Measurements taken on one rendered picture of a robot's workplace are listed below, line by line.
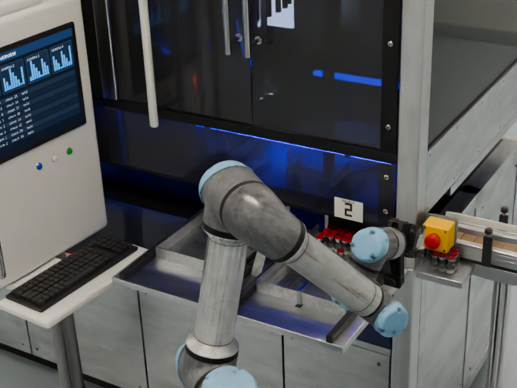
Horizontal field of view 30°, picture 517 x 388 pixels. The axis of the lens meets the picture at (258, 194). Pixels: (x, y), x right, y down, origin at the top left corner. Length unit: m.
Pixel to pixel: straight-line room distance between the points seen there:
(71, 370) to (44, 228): 0.65
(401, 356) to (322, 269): 0.94
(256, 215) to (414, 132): 0.75
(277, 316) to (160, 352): 0.96
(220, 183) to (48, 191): 1.03
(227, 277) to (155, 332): 1.33
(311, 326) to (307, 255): 0.55
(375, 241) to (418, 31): 0.55
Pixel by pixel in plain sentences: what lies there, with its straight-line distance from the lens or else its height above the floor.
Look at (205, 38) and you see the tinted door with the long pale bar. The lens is 2.68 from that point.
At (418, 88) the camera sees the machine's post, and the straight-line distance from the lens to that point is 2.41.
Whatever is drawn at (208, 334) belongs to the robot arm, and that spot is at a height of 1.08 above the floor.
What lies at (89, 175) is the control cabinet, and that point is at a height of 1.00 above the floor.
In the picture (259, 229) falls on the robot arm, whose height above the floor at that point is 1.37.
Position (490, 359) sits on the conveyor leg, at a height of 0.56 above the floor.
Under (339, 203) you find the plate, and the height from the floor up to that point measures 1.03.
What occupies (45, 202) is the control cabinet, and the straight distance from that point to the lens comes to 2.85.
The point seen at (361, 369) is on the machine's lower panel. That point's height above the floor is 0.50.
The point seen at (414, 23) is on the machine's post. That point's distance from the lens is 2.36.
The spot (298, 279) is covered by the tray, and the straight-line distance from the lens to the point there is 2.58.
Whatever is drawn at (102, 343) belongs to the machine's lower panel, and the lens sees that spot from 3.49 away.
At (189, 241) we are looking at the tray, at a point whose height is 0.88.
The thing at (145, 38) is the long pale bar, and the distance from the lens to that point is 2.70.
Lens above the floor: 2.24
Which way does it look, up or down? 27 degrees down
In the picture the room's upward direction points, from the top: 2 degrees counter-clockwise
